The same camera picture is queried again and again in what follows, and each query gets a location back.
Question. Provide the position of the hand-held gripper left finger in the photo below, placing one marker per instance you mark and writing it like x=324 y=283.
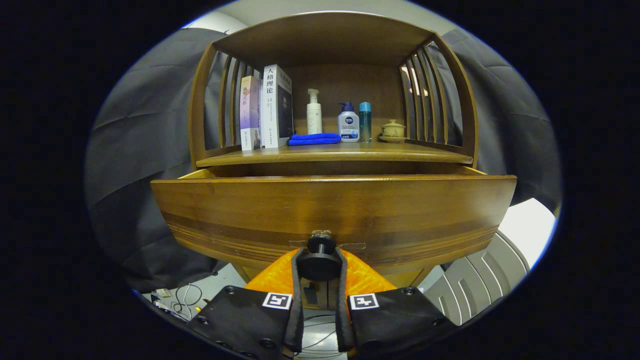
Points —
x=297 y=325

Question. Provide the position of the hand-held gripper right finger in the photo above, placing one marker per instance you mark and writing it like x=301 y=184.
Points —
x=343 y=325

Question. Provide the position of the black round drawer knob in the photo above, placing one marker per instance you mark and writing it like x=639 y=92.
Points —
x=320 y=265

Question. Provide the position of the brown wooden drawer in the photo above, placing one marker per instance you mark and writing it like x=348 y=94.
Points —
x=320 y=205

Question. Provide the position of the wooden countertop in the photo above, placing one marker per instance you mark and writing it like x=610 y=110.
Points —
x=350 y=150

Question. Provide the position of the brown wooden cabinet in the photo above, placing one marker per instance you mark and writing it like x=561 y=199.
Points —
x=325 y=40

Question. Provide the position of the blue folded cloth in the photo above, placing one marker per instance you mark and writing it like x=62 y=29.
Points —
x=315 y=139

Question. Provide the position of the white bottle blue cap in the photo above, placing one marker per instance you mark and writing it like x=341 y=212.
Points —
x=348 y=125

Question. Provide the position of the yellow lidded teacup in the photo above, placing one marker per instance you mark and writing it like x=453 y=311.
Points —
x=393 y=131

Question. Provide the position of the teal slim bottle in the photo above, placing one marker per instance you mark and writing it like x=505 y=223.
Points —
x=365 y=122

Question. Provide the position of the white and grey furniture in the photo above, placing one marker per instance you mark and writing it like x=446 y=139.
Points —
x=525 y=225

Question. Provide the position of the white pump bottle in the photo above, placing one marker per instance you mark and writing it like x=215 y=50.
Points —
x=314 y=117

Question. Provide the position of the thin white book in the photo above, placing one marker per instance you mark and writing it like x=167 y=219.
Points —
x=260 y=120

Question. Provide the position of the thick white book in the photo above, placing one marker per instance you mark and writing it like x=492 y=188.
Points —
x=270 y=115

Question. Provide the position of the purple book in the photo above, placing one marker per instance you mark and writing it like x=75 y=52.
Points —
x=249 y=110

